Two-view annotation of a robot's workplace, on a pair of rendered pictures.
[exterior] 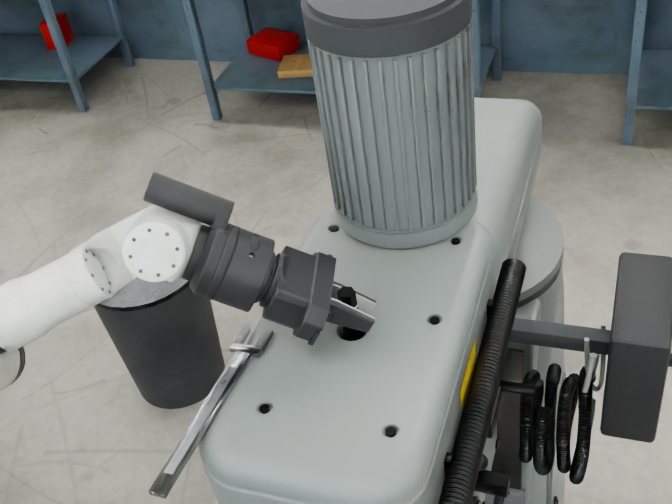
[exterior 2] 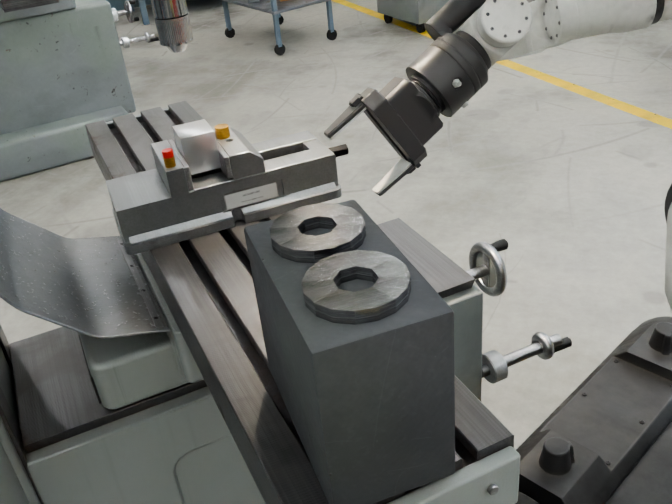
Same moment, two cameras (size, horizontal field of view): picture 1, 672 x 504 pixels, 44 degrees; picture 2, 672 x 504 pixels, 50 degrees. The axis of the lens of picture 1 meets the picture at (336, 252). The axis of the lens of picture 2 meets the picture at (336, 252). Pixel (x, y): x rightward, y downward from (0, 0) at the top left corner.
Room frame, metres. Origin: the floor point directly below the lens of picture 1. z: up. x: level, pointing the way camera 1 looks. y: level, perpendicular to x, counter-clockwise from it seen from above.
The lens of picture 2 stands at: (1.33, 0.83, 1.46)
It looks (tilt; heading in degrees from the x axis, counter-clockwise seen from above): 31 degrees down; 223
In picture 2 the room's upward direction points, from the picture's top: 6 degrees counter-clockwise
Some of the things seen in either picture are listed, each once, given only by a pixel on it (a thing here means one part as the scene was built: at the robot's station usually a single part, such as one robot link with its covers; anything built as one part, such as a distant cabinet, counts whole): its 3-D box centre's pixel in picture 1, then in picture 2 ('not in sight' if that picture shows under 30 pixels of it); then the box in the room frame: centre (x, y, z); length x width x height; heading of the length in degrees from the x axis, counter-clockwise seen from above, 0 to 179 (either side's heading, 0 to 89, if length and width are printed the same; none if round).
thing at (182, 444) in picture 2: not in sight; (270, 432); (0.69, 0.01, 0.43); 0.80 x 0.30 x 0.60; 155
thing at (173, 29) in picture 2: not in sight; (172, 22); (0.71, 0.00, 1.23); 0.05 x 0.05 x 0.06
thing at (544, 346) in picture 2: not in sight; (526, 352); (0.29, 0.34, 0.51); 0.22 x 0.06 x 0.06; 155
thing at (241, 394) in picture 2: not in sight; (222, 241); (0.72, 0.02, 0.89); 1.24 x 0.23 x 0.08; 65
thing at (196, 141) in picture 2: not in sight; (196, 146); (0.70, -0.02, 1.04); 0.06 x 0.05 x 0.06; 63
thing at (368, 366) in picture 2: not in sight; (345, 339); (0.93, 0.46, 1.03); 0.22 x 0.12 x 0.20; 60
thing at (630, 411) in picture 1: (640, 346); not in sight; (0.84, -0.43, 1.62); 0.20 x 0.09 x 0.21; 155
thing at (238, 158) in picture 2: not in sight; (234, 150); (0.65, 0.01, 1.02); 0.12 x 0.06 x 0.04; 63
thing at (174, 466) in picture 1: (212, 404); not in sight; (0.62, 0.16, 1.89); 0.24 x 0.04 x 0.01; 153
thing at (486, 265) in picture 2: not in sight; (473, 274); (0.25, 0.20, 0.63); 0.16 x 0.12 x 0.12; 155
